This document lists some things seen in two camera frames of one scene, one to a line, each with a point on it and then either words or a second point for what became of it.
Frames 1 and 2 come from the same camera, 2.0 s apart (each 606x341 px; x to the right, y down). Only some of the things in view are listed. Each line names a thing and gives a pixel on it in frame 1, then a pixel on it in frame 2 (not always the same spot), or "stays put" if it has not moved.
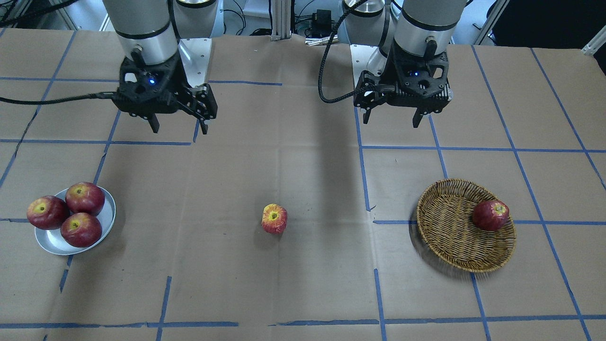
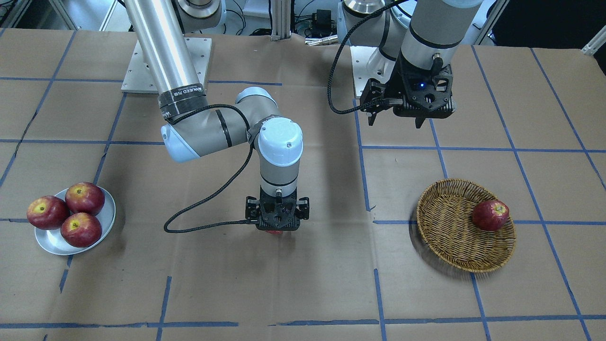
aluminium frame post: x=281 y=20 stays put
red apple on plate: x=84 y=197 stays put
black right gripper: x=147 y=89 → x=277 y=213
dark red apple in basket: x=491 y=216 stays put
